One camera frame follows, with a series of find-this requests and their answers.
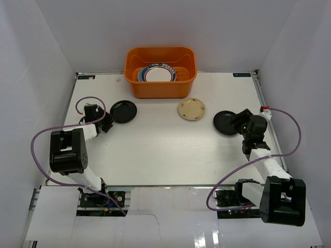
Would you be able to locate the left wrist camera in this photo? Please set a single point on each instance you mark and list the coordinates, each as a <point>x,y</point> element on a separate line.
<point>88,105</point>

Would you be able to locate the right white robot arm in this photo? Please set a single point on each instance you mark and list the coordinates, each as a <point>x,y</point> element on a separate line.
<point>282,198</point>

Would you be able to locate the orange plastic bin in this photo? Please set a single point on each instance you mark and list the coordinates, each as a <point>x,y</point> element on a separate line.
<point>181,58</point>

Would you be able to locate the black plate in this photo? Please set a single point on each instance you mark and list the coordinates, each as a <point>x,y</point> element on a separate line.
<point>123,111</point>
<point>221,123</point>

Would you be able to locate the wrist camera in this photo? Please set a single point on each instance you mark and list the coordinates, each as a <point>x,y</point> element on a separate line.
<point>88,105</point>
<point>265,112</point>

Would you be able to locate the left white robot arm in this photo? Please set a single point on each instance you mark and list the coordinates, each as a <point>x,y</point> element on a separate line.
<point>68,152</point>

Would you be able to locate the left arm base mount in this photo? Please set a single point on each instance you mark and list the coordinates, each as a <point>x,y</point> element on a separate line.
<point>92,200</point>

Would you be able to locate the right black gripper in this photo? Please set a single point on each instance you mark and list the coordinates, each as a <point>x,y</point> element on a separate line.
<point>245,115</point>

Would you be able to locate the blue table label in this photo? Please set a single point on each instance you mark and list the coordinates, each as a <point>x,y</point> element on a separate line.
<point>86,77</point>
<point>243,75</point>

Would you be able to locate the beige small plate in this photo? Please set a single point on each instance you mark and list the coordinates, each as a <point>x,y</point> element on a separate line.
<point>191,109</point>

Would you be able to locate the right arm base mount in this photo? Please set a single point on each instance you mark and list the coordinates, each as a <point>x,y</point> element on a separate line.
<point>228,199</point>

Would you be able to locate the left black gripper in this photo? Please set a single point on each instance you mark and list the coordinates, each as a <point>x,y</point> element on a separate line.
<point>107,120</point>

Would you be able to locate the green rimmed white plate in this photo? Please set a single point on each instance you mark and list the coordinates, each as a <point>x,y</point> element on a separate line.
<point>158,72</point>

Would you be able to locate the blue plate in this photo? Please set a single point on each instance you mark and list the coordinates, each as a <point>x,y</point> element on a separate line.
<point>140,75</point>

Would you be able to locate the right blue table label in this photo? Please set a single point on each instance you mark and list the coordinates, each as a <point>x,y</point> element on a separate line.
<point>243,75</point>

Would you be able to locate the left blue table label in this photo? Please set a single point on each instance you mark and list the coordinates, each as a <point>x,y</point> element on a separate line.
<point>86,77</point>

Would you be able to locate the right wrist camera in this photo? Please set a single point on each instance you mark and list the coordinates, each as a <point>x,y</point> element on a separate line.
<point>265,112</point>

